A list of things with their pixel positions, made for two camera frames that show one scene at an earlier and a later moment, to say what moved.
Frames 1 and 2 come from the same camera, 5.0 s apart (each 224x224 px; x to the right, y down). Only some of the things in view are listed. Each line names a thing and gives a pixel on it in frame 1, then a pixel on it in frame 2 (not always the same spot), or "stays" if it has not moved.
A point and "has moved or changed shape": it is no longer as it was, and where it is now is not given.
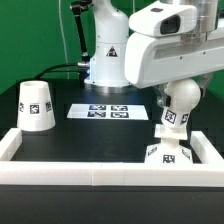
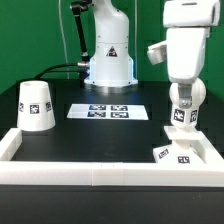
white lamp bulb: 184,95 has moved or changed shape
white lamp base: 169,150 has moved or changed shape
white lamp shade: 35,106 stays
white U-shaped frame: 210,173 stays
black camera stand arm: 77,7 stays
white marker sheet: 108,111 stays
